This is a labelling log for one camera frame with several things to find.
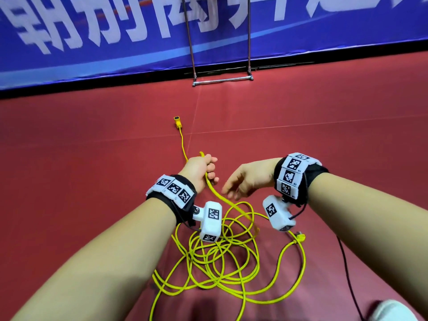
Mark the yellow cord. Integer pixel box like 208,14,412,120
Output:
148,116,308,321

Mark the person's left hand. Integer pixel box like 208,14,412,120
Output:
177,153,220,195

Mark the black cable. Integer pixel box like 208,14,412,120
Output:
336,237,366,321

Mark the person's right hand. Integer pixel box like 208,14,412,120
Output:
221,157,283,202

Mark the person's left forearm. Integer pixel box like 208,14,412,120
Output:
10,197,180,321

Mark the person's right forearm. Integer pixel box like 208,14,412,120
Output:
306,172,428,318

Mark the blue banner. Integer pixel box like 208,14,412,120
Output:
0,0,428,91

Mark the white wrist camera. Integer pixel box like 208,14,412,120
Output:
193,200,223,243
262,194,297,233

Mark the metal rack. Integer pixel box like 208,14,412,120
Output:
181,0,255,87

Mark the black marker wristband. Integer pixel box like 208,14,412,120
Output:
146,173,198,228
273,152,330,206

